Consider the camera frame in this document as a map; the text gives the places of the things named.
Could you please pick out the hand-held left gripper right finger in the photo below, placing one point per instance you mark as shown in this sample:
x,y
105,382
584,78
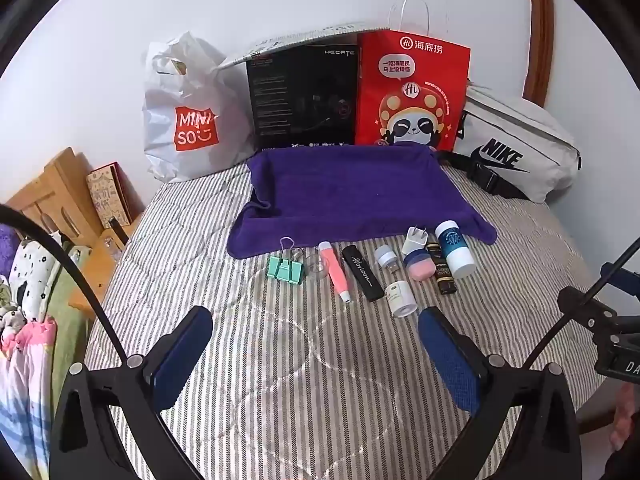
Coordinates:
x,y
450,355

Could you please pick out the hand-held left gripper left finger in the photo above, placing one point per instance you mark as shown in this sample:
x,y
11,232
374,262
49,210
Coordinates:
x,y
182,355

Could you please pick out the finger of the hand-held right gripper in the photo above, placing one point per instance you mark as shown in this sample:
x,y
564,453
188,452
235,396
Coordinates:
x,y
585,305
627,285

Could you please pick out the small white bottle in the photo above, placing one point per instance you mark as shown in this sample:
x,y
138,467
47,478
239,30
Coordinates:
x,y
401,301

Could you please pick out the dark brown slim box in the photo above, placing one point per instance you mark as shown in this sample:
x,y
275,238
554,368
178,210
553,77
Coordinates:
x,y
442,272

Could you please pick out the pink jar with blue lid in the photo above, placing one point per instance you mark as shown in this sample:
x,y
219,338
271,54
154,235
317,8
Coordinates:
x,y
420,269

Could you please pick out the blue and white bottle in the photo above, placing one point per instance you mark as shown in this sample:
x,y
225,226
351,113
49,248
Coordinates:
x,y
456,250

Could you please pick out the small grey jar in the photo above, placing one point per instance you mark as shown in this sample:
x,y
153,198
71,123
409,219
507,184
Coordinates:
x,y
386,259

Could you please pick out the white charger plug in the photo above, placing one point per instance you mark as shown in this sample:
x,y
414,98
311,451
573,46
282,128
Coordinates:
x,y
414,244

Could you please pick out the black rectangular bar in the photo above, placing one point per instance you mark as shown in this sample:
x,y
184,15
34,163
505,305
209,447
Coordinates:
x,y
362,274

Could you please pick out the green binder clip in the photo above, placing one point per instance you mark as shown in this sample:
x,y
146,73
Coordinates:
x,y
285,270

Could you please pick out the pink and grey tube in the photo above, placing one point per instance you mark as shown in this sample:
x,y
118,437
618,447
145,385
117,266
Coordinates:
x,y
334,272

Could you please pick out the small clear plastic cup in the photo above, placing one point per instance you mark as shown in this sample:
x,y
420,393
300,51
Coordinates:
x,y
315,269

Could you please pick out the person's right hand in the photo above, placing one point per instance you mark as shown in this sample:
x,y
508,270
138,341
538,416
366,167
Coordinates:
x,y
629,412

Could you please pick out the grey striped quilt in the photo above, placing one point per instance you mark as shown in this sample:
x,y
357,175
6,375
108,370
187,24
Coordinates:
x,y
300,360

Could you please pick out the green cloth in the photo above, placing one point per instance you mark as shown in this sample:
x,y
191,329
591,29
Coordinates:
x,y
62,330

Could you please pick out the pink patterned cloth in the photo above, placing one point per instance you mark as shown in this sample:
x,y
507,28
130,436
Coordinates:
x,y
25,385

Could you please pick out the white spotted cloth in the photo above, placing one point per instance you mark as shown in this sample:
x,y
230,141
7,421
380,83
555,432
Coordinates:
x,y
35,275

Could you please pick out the patterned hardcover book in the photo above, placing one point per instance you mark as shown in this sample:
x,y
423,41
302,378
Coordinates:
x,y
107,195

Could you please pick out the purple towel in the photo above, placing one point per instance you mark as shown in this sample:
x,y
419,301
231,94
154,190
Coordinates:
x,y
350,195

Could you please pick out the white waist bag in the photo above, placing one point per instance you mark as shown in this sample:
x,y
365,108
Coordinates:
x,y
520,125

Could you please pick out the dark purple cloth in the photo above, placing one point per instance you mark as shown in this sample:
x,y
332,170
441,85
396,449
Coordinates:
x,y
7,250

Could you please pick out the wooden furniture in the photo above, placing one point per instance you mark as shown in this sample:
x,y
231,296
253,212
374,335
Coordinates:
x,y
55,185

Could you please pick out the white plastic shopping bag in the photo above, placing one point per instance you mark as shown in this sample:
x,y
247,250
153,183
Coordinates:
x,y
165,95

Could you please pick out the red paper bag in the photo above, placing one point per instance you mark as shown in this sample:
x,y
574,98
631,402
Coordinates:
x,y
380,90

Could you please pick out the black cardboard box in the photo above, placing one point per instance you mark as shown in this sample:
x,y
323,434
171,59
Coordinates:
x,y
300,100

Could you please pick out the wooden door frame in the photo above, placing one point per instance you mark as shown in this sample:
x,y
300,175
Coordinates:
x,y
539,35

